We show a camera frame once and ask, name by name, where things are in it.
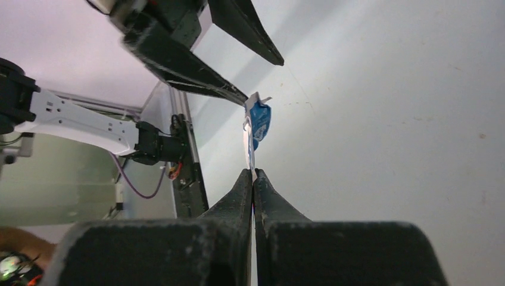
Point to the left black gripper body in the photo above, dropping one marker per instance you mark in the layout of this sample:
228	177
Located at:
185	21

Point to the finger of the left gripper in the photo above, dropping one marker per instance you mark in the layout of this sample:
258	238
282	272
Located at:
174	64
239	19

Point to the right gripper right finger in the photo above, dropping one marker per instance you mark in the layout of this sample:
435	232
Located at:
294	250

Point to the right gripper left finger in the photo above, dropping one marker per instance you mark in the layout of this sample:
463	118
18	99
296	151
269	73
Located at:
211	249

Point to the blue wipe packet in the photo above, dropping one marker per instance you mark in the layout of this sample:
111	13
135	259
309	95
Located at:
255	127

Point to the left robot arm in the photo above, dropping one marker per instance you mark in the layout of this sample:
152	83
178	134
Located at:
27	108

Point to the bare forearm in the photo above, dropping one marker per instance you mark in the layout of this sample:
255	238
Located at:
21	241

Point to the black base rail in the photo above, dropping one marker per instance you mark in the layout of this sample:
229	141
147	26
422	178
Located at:
190	197

